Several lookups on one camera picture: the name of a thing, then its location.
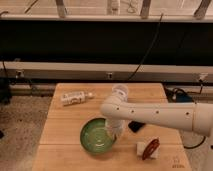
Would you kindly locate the brown red brush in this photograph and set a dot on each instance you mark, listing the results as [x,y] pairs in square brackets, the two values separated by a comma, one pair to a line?
[150,148]

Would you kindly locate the green ceramic bowl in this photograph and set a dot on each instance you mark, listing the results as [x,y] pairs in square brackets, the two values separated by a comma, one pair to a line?
[94,137]

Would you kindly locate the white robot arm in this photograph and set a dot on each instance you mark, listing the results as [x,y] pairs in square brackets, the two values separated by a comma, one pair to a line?
[189,116]

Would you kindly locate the blue plug box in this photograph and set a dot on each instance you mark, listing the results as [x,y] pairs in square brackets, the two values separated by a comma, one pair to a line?
[182,98]

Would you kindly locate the white plastic bottle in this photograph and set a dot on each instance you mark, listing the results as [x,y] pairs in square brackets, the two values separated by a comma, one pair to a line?
[75,97]

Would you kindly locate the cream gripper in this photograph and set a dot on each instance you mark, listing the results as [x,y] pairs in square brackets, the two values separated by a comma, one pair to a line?
[114,131]

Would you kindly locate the black phone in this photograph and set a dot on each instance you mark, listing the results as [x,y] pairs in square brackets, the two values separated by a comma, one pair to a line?
[135,126]

